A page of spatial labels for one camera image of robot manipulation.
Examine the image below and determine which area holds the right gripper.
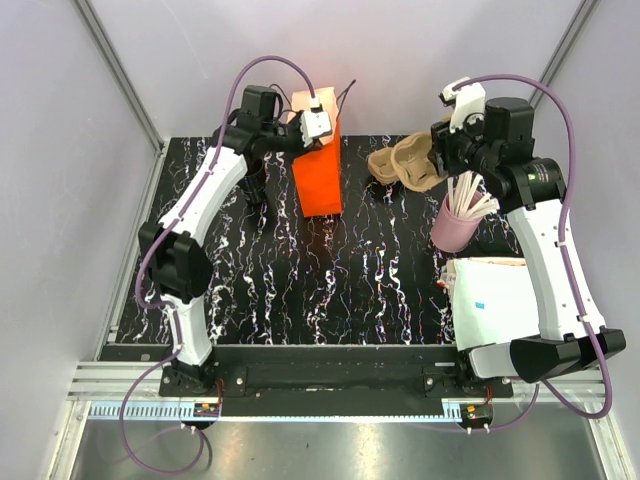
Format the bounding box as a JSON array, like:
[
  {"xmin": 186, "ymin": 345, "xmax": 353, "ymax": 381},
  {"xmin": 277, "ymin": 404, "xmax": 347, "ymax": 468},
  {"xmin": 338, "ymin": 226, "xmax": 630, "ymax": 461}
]
[{"xmin": 426, "ymin": 106, "xmax": 498, "ymax": 178}]

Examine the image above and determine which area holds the brown pulp cup carrier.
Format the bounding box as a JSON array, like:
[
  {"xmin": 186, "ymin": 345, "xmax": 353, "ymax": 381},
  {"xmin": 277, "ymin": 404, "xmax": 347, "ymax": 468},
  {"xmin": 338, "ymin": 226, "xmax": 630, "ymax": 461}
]
[{"xmin": 391, "ymin": 132, "xmax": 445, "ymax": 193}]

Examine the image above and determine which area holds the orange paper bag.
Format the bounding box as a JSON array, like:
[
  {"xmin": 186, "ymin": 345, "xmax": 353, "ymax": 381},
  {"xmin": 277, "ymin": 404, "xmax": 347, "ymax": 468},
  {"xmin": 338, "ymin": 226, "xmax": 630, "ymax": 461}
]
[{"xmin": 292, "ymin": 87, "xmax": 343, "ymax": 218}]

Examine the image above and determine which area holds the stack of black cups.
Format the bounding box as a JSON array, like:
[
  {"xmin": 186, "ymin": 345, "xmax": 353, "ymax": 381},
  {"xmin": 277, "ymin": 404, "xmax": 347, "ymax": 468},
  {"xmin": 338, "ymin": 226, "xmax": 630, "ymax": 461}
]
[{"xmin": 238, "ymin": 159, "xmax": 267, "ymax": 205}]

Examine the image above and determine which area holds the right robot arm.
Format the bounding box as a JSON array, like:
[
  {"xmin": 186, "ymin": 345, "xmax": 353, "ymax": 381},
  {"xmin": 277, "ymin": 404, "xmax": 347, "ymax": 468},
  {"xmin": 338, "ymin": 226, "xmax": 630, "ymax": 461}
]
[{"xmin": 429, "ymin": 94, "xmax": 626, "ymax": 397}]

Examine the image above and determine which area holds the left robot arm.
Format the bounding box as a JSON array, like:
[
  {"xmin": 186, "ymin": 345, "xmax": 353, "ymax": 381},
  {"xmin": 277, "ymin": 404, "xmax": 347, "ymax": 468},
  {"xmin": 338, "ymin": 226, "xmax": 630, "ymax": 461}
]
[{"xmin": 136, "ymin": 85, "xmax": 333, "ymax": 396}]

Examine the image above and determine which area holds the stack of pulp carriers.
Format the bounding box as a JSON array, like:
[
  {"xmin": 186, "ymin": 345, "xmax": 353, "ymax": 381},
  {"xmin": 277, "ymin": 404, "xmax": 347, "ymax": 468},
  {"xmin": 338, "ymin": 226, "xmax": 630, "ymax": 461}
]
[{"xmin": 367, "ymin": 147, "xmax": 399, "ymax": 185}]

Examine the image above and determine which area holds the pink straw holder cup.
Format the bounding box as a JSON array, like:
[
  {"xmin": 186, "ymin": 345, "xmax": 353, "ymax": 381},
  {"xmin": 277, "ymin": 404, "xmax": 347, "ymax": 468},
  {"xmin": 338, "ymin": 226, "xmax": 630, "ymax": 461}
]
[{"xmin": 431, "ymin": 194, "xmax": 482, "ymax": 253}]

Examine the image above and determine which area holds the white folded cloth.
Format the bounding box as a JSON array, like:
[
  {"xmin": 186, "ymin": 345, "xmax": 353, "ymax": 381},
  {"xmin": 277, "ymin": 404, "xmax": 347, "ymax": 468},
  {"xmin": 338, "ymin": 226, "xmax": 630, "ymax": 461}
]
[{"xmin": 443, "ymin": 257, "xmax": 539, "ymax": 351}]

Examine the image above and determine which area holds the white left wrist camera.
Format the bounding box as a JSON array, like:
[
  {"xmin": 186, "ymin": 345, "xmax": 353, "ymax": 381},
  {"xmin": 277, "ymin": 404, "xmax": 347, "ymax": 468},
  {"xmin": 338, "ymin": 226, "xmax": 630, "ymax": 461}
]
[{"xmin": 299, "ymin": 98, "xmax": 333, "ymax": 147}]

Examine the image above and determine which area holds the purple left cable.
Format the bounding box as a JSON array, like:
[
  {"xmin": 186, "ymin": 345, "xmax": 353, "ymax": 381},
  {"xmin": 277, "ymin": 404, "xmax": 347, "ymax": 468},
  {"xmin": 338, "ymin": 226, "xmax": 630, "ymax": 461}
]
[{"xmin": 117, "ymin": 55, "xmax": 317, "ymax": 474}]

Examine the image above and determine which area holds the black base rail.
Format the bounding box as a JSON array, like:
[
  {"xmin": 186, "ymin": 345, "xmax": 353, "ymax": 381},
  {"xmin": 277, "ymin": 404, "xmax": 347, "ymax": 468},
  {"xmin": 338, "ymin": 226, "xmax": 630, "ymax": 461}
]
[{"xmin": 159, "ymin": 345, "xmax": 513, "ymax": 421}]

